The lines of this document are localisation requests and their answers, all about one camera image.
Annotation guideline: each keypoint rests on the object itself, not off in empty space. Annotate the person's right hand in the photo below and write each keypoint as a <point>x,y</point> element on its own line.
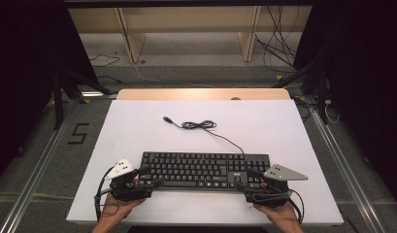
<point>281,213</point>

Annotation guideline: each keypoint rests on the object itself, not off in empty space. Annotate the black metal stand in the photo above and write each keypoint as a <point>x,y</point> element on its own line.
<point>58,103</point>
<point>321,90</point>

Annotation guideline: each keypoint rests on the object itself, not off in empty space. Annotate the dark curtain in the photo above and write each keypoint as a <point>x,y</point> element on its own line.
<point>364,64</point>
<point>21,64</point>

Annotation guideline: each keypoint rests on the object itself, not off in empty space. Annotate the person's left hand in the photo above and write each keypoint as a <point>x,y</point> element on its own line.
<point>116,208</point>

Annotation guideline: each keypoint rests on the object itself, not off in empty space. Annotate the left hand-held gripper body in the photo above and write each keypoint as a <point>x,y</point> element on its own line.
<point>125,191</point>

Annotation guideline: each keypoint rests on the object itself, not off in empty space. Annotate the wooden table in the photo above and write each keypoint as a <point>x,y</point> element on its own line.
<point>186,93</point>

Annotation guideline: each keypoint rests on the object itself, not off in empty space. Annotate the black computer keyboard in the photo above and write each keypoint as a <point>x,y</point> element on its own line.
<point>173,161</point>

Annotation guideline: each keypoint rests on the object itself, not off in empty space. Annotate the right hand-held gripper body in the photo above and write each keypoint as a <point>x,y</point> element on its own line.
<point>277,173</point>

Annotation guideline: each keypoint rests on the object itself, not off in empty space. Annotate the short metal rail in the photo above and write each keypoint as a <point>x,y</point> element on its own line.
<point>95,94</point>

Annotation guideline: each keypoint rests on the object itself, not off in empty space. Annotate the light wooden desk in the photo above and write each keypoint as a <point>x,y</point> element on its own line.
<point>186,19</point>

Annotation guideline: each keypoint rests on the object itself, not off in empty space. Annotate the long metal floor rail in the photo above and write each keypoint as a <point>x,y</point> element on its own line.
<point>34,181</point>
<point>348,181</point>

